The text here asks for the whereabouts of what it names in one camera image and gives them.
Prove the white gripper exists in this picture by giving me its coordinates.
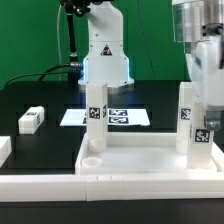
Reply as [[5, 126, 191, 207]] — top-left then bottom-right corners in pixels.
[[185, 37, 224, 131]]

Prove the white desk tabletop panel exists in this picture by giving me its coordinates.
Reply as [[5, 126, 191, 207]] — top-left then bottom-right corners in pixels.
[[74, 132, 218, 175]]

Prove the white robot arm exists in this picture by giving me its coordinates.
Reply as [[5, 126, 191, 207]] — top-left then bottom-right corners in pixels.
[[78, 0, 224, 131]]

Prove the white L-shaped obstacle fence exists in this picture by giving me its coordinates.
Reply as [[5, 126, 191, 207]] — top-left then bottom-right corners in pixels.
[[0, 145, 224, 202]]

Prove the fiducial marker sheet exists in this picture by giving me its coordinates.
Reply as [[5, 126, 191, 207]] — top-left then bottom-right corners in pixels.
[[60, 108, 150, 126]]

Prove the black cable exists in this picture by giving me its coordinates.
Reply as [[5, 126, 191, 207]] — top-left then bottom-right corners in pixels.
[[4, 64, 73, 88]]

